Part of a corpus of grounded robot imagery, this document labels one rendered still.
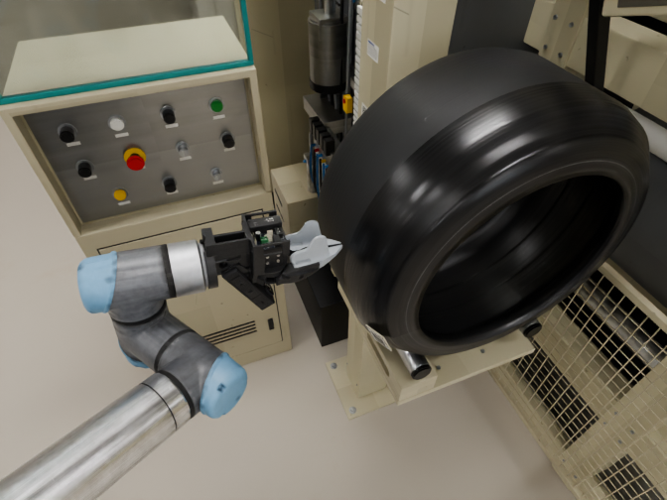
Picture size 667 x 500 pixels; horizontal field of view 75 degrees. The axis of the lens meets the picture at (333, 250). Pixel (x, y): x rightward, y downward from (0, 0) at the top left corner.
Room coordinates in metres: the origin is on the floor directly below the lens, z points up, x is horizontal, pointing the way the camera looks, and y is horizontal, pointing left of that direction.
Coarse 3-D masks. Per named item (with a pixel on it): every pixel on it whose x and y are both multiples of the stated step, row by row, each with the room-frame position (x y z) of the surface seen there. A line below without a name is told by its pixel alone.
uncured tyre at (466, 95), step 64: (448, 64) 0.66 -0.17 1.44; (512, 64) 0.64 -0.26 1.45; (384, 128) 0.58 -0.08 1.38; (448, 128) 0.52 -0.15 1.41; (512, 128) 0.49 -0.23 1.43; (576, 128) 0.50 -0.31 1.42; (640, 128) 0.57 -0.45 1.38; (320, 192) 0.62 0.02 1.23; (384, 192) 0.48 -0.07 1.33; (448, 192) 0.44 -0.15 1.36; (512, 192) 0.45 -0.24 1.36; (576, 192) 0.71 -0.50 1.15; (640, 192) 0.55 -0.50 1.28; (384, 256) 0.42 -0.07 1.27; (448, 256) 0.42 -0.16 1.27; (512, 256) 0.69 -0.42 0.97; (576, 256) 0.62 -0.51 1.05; (384, 320) 0.40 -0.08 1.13; (448, 320) 0.56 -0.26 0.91; (512, 320) 0.51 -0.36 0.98
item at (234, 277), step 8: (232, 272) 0.40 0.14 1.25; (240, 272) 0.41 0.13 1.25; (232, 280) 0.40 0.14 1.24; (240, 280) 0.41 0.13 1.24; (248, 280) 0.41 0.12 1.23; (240, 288) 0.40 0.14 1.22; (248, 288) 0.41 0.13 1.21; (256, 288) 0.41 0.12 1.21; (264, 288) 0.43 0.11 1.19; (248, 296) 0.41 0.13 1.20; (256, 296) 0.41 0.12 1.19; (264, 296) 0.41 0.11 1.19; (272, 296) 0.43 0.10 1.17; (256, 304) 0.41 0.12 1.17; (264, 304) 0.41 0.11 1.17; (272, 304) 0.42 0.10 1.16
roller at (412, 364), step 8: (400, 352) 0.48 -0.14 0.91; (408, 352) 0.47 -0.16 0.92; (408, 360) 0.46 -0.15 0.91; (416, 360) 0.45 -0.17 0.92; (424, 360) 0.45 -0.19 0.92; (408, 368) 0.45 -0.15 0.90; (416, 368) 0.44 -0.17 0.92; (424, 368) 0.44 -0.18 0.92; (416, 376) 0.43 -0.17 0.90; (424, 376) 0.44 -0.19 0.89
